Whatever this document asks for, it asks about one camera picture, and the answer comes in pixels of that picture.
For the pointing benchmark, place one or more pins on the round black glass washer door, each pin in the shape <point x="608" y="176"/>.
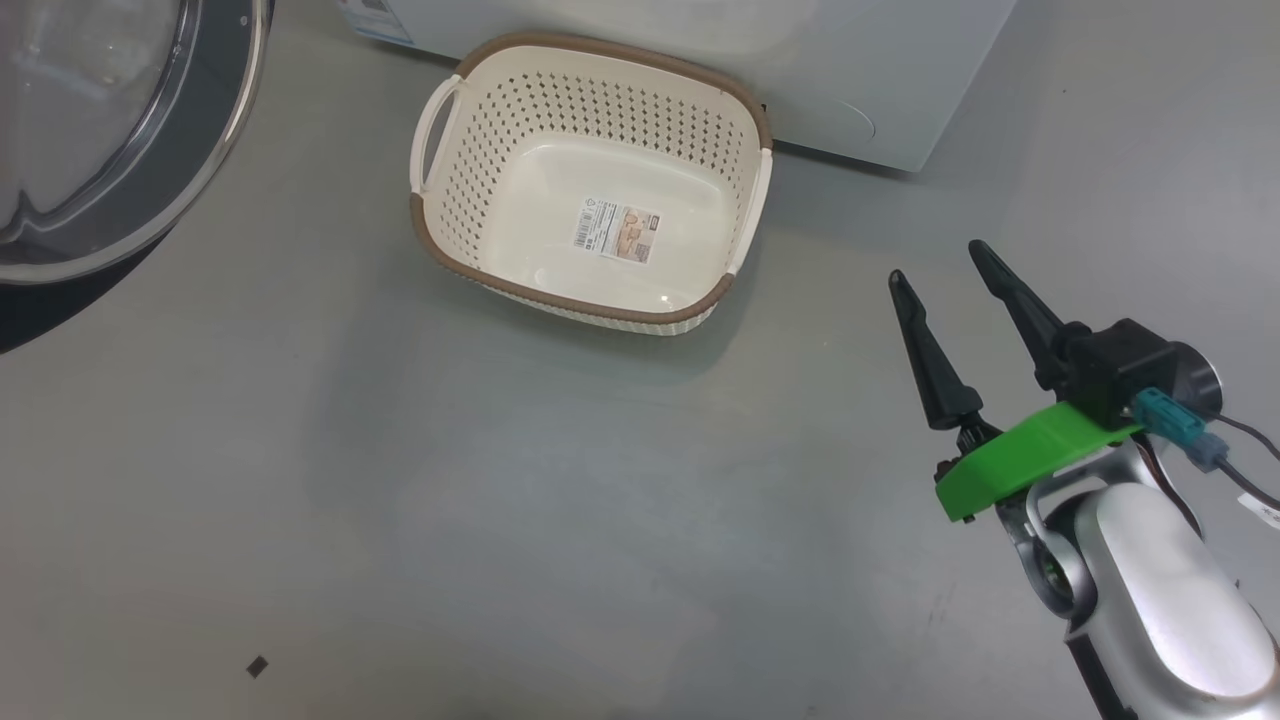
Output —
<point x="100" y="120"/>

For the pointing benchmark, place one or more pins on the white front-load washing machine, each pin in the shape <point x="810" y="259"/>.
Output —
<point x="900" y="80"/>

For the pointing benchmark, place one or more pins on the cream perforated laundry basket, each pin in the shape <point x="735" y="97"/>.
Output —
<point x="540" y="200"/>

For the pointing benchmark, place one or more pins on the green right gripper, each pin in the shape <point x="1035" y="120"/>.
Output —
<point x="1020" y="455"/>

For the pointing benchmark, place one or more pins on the small black floor scrap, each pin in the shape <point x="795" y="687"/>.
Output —
<point x="257" y="666"/>

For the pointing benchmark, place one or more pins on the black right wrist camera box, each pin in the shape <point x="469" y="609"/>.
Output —
<point x="1110" y="370"/>

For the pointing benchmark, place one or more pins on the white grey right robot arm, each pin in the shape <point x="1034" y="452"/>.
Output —
<point x="1160" y="580"/>

